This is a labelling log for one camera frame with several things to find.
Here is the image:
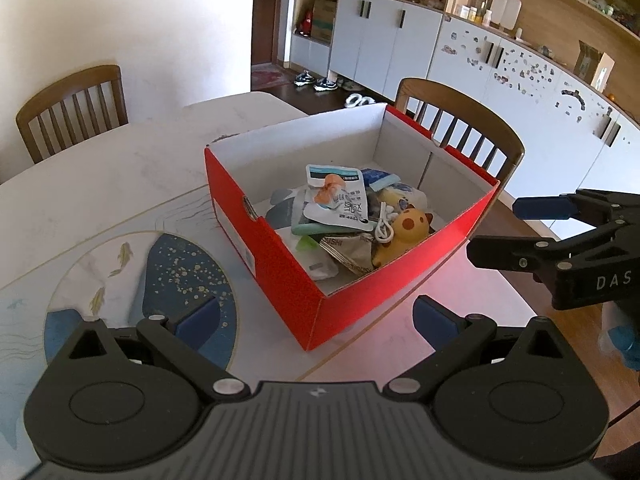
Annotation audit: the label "dark brown door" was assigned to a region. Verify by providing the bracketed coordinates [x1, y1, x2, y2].
[251, 0, 296, 68]

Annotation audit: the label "pale yellow packet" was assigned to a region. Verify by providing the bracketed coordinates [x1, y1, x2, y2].
[377, 185, 431, 213]

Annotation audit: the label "white pouch with orange print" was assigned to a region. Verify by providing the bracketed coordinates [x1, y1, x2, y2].
[305, 164, 371, 231]

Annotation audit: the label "patterned door rug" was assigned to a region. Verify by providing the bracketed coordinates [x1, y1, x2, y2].
[251, 64, 293, 88]

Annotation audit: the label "cardboard carton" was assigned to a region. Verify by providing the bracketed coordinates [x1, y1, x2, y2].
[311, 0, 337, 43]

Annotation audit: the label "white marble desktop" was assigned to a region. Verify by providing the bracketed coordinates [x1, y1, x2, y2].
[0, 91, 541, 461]

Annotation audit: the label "mint green plastic stick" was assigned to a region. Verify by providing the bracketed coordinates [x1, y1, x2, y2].
[292, 222, 376, 237]

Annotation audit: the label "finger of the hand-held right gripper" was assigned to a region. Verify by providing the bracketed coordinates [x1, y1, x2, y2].
[512, 188, 640, 225]
[466, 220, 640, 279]

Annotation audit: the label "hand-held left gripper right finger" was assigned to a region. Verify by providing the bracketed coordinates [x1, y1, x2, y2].
[382, 295, 576, 403]

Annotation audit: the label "white storage canisters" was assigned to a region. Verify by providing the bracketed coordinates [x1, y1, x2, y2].
[492, 0, 523, 31]

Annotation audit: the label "yellow plush toy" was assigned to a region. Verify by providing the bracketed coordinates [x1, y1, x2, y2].
[372, 207, 433, 268]

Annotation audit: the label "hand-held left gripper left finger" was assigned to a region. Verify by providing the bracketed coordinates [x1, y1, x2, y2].
[47, 296, 251, 403]

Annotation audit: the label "blue white fish table mat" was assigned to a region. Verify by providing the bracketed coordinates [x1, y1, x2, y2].
[0, 230, 238, 396]

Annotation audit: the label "white cable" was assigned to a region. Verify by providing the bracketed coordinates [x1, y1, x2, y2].
[372, 202, 397, 247]

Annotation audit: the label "wooden slat-back chair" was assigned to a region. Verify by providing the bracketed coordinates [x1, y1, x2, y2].
[15, 64, 129, 164]
[395, 77, 526, 196]

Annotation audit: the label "silver foil bag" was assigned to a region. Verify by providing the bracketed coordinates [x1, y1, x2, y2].
[320, 234, 383, 276]

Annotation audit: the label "red cardboard box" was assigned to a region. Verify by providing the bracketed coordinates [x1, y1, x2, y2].
[204, 102, 501, 352]

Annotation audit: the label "open brown cardboard box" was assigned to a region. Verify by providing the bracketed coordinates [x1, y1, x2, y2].
[572, 40, 616, 92]

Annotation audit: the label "white wall cabinet unit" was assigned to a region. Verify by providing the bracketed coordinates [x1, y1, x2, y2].
[290, 0, 640, 241]

